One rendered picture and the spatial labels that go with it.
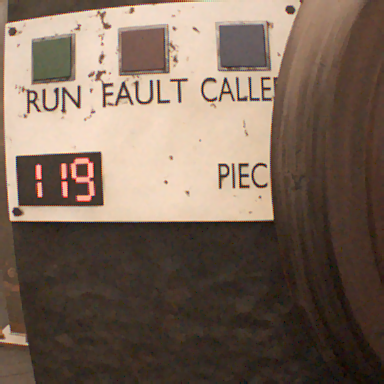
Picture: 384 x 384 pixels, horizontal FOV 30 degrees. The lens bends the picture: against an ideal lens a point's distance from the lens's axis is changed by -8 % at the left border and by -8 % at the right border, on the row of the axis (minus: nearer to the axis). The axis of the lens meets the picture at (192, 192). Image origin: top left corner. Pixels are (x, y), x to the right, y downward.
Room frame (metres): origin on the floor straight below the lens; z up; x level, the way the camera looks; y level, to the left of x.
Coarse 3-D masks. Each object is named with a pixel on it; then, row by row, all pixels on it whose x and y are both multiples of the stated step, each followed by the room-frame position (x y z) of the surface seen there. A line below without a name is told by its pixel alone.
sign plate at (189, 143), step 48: (240, 0) 0.59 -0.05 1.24; (288, 0) 0.59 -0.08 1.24; (96, 48) 0.61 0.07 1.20; (192, 48) 0.60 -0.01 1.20; (48, 96) 0.62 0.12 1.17; (96, 96) 0.61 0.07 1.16; (144, 96) 0.61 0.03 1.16; (192, 96) 0.60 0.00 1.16; (240, 96) 0.59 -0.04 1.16; (48, 144) 0.62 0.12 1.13; (96, 144) 0.61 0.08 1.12; (144, 144) 0.61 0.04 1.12; (192, 144) 0.60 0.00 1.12; (240, 144) 0.59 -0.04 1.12; (48, 192) 0.62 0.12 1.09; (96, 192) 0.61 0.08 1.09; (144, 192) 0.61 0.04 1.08; (192, 192) 0.60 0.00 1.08; (240, 192) 0.59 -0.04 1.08
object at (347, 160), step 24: (360, 24) 0.43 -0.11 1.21; (360, 48) 0.43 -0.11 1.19; (336, 72) 0.45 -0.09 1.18; (360, 72) 0.43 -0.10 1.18; (336, 96) 0.43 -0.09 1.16; (360, 96) 0.43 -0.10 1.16; (336, 120) 0.43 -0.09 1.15; (360, 120) 0.43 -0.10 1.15; (336, 144) 0.43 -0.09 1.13; (360, 144) 0.43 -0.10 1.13; (336, 168) 0.43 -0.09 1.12; (360, 168) 0.43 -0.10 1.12; (336, 192) 0.43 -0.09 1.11; (360, 192) 0.43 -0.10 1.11; (336, 216) 0.43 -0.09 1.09; (360, 216) 0.43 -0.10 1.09; (336, 240) 0.43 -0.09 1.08; (360, 240) 0.43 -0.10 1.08; (360, 264) 0.43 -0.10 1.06; (360, 288) 0.43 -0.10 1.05; (360, 312) 0.43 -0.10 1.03
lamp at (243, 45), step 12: (228, 24) 0.59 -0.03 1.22; (240, 24) 0.59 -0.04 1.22; (252, 24) 0.59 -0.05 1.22; (228, 36) 0.59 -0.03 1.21; (240, 36) 0.59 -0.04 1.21; (252, 36) 0.59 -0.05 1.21; (264, 36) 0.59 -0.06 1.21; (228, 48) 0.59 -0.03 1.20; (240, 48) 0.59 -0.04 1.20; (252, 48) 0.59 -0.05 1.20; (264, 48) 0.59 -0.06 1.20; (228, 60) 0.59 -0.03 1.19; (240, 60) 0.59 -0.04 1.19; (252, 60) 0.59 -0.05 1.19; (264, 60) 0.59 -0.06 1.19
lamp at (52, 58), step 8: (40, 40) 0.62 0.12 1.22; (48, 40) 0.62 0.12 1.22; (56, 40) 0.61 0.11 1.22; (64, 40) 0.61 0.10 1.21; (40, 48) 0.62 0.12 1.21; (48, 48) 0.62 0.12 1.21; (56, 48) 0.61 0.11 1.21; (64, 48) 0.61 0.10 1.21; (40, 56) 0.62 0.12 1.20; (48, 56) 0.62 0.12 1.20; (56, 56) 0.61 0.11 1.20; (64, 56) 0.61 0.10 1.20; (40, 64) 0.62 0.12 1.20; (48, 64) 0.62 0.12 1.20; (56, 64) 0.61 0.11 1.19; (64, 64) 0.61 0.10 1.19; (40, 72) 0.62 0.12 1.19; (48, 72) 0.62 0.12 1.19; (56, 72) 0.61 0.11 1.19; (64, 72) 0.61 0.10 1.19
